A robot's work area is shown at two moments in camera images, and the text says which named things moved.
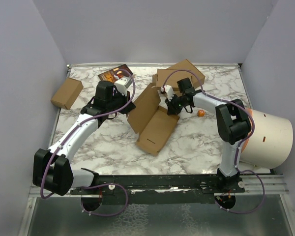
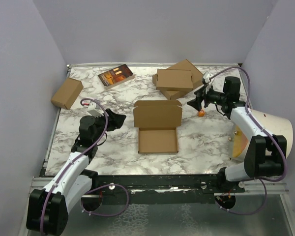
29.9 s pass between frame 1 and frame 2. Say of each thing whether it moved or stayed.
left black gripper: moved
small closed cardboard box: stayed
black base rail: stayed
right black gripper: moved
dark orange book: stayed
